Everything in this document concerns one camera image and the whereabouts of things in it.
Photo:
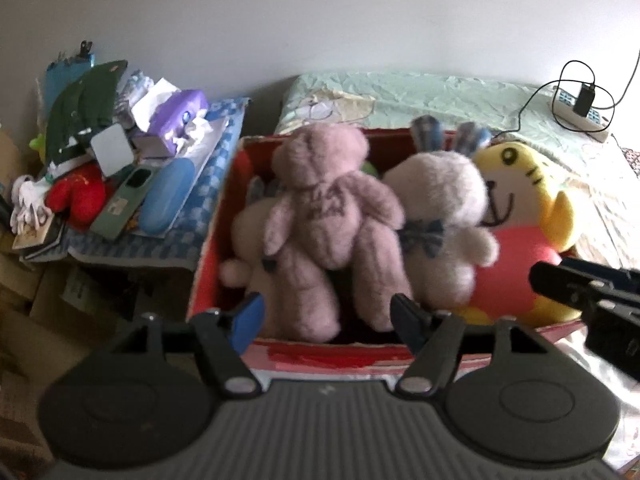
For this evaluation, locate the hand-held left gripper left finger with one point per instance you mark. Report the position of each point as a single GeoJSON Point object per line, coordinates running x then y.
{"type": "Point", "coordinates": [250, 315]}

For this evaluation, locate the purple tissue pack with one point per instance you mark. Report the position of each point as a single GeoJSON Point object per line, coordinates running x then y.
{"type": "Point", "coordinates": [175, 110]}

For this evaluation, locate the yellow tiger plush toy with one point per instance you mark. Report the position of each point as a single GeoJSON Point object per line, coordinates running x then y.
{"type": "Point", "coordinates": [515, 255]}

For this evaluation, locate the white bunny plush blue ears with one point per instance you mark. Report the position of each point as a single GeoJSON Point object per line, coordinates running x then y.
{"type": "Point", "coordinates": [440, 185]}

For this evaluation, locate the blue glasses case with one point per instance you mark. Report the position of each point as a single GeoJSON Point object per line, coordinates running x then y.
{"type": "Point", "coordinates": [165, 195]}

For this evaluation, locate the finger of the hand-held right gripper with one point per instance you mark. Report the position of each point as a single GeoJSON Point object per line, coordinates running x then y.
{"type": "Point", "coordinates": [560, 280]}

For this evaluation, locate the black charger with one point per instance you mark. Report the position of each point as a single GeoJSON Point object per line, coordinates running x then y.
{"type": "Point", "coordinates": [583, 100]}

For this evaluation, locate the blue white patterned packet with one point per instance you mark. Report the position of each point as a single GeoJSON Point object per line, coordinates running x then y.
{"type": "Point", "coordinates": [134, 87]}

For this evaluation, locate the dark green cloth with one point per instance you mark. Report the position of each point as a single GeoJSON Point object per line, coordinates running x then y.
{"type": "Point", "coordinates": [82, 105]}

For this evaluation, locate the blue checkered cloth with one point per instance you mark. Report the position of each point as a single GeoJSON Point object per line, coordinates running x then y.
{"type": "Point", "coordinates": [200, 205]}

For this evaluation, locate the yellow-green small toy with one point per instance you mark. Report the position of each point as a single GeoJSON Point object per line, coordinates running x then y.
{"type": "Point", "coordinates": [36, 143]}

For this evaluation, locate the white square box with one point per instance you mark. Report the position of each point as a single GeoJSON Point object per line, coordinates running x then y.
{"type": "Point", "coordinates": [112, 150]}

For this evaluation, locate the blue bag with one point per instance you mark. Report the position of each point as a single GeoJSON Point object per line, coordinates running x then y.
{"type": "Point", "coordinates": [60, 77]}

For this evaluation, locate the white power strip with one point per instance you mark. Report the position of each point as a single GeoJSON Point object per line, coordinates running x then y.
{"type": "Point", "coordinates": [592, 127]}

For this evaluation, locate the brown patterned mat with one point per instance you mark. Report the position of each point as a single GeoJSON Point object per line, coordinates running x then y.
{"type": "Point", "coordinates": [632, 160]}

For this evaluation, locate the red plush toy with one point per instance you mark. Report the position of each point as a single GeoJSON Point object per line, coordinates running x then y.
{"type": "Point", "coordinates": [75, 192]}

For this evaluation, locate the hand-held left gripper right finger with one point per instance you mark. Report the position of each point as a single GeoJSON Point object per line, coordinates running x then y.
{"type": "Point", "coordinates": [407, 320]}

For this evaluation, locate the red cardboard box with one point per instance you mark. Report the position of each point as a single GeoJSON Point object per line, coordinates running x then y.
{"type": "Point", "coordinates": [325, 357]}

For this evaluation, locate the white plush toy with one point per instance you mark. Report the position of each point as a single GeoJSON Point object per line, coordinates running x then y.
{"type": "Point", "coordinates": [245, 240]}

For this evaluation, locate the green smartphone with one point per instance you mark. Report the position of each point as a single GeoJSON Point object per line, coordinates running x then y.
{"type": "Point", "coordinates": [122, 205]}

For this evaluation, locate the pink teddy bear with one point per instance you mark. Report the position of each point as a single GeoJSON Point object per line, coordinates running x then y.
{"type": "Point", "coordinates": [325, 210]}

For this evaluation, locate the stack of booklets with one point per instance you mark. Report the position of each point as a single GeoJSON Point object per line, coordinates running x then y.
{"type": "Point", "coordinates": [40, 240]}

